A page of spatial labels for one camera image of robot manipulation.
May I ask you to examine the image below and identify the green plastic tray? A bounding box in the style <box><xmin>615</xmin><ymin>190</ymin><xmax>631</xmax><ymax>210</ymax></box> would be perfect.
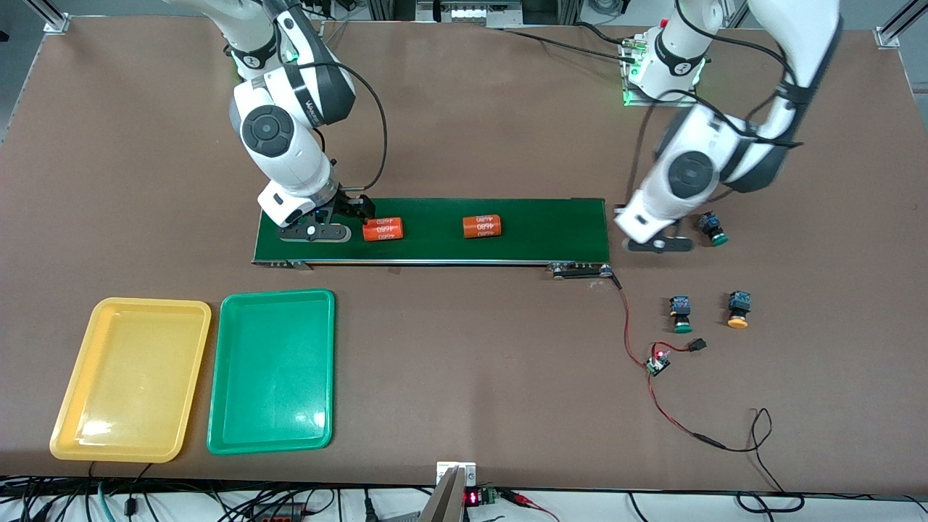
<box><xmin>207</xmin><ymin>289</ymin><xmax>336</xmax><ymax>456</ymax></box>

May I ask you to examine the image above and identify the silver control box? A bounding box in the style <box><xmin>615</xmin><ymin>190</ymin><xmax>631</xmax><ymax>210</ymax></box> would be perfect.
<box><xmin>417</xmin><ymin>0</ymin><xmax>523</xmax><ymax>30</ymax></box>

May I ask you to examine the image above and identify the yellow plastic tray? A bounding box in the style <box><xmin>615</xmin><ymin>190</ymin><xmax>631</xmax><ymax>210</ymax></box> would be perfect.
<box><xmin>49</xmin><ymin>297</ymin><xmax>212</xmax><ymax>463</ymax></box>

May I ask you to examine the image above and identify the red black wire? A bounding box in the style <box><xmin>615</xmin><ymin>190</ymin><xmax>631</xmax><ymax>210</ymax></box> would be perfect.
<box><xmin>611</xmin><ymin>274</ymin><xmax>703</xmax><ymax>439</ymax></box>

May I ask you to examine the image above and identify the thin black base cable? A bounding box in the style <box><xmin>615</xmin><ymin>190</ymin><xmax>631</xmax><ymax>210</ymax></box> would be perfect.
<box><xmin>500</xmin><ymin>28</ymin><xmax>631</xmax><ymax>65</ymax></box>

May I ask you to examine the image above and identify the orange cylinder white print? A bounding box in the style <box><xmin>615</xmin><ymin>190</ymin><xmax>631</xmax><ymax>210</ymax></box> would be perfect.
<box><xmin>361</xmin><ymin>217</ymin><xmax>405</xmax><ymax>242</ymax></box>
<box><xmin>462</xmin><ymin>214</ymin><xmax>503</xmax><ymax>239</ymax></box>

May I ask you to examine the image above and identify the black red power strip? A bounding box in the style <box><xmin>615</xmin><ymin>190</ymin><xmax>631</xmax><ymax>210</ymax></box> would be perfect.
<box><xmin>246</xmin><ymin>500</ymin><xmax>309</xmax><ymax>522</ymax></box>

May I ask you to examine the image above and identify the thin black power cable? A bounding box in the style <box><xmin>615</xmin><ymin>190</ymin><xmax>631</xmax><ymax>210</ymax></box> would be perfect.
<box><xmin>692</xmin><ymin>408</ymin><xmax>787</xmax><ymax>495</ymax></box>

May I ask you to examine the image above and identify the yellow cap push button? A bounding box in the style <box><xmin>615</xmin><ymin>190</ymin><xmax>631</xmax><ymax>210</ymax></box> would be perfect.
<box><xmin>726</xmin><ymin>290</ymin><xmax>753</xmax><ymax>330</ymax></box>

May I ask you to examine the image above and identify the grey camera mount bar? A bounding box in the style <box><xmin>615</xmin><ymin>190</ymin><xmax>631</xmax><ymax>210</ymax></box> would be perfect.
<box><xmin>417</xmin><ymin>461</ymin><xmax>479</xmax><ymax>522</ymax></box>

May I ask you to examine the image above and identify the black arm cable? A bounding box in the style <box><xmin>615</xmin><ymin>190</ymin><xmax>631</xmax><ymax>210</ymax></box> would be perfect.
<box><xmin>290</xmin><ymin>60</ymin><xmax>389</xmax><ymax>193</ymax></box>
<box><xmin>629</xmin><ymin>0</ymin><xmax>805</xmax><ymax>211</ymax></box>

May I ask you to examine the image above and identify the red clip lead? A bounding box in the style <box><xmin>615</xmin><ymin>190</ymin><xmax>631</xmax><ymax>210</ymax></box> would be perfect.
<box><xmin>500</xmin><ymin>489</ymin><xmax>559</xmax><ymax>522</ymax></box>

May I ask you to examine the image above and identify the thick black base cable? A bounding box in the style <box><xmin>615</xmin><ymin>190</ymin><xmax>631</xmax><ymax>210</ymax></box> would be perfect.
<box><xmin>576</xmin><ymin>20</ymin><xmax>642</xmax><ymax>51</ymax></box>

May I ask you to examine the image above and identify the green cap push button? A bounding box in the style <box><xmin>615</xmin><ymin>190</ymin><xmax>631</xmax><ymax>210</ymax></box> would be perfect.
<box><xmin>668</xmin><ymin>295</ymin><xmax>695</xmax><ymax>334</ymax></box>
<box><xmin>695</xmin><ymin>211</ymin><xmax>729</xmax><ymax>247</ymax></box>

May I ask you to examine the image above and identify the aluminium frame post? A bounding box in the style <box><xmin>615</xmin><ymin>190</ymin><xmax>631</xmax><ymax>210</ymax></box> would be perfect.
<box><xmin>876</xmin><ymin>0</ymin><xmax>928</xmax><ymax>49</ymax></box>
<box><xmin>29</xmin><ymin>0</ymin><xmax>71</xmax><ymax>34</ymax></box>

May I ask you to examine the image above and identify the green conveyor belt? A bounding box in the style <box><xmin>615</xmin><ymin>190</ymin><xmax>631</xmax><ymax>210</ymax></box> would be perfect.
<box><xmin>252</xmin><ymin>196</ymin><xmax>617</xmax><ymax>281</ymax></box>

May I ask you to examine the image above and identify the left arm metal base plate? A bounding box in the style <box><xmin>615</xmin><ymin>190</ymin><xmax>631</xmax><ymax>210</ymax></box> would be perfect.
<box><xmin>622</xmin><ymin>33</ymin><xmax>700</xmax><ymax>108</ymax></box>

